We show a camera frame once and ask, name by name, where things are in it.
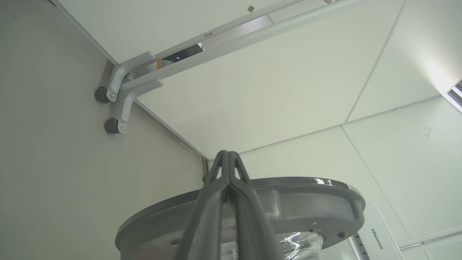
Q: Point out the bright ceiling light panel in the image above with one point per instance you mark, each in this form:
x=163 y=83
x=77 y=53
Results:
x=455 y=95

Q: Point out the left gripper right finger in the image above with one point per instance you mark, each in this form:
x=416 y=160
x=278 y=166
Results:
x=249 y=224

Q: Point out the grey metal caster leg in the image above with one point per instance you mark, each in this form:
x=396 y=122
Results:
x=122 y=70
x=131 y=95

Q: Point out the white front-load washing machine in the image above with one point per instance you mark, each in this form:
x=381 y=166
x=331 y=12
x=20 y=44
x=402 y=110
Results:
x=377 y=238

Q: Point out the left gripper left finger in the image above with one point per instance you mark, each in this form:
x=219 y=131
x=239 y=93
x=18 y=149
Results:
x=207 y=224

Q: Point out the grey round appliance door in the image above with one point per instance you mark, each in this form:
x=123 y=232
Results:
x=306 y=202

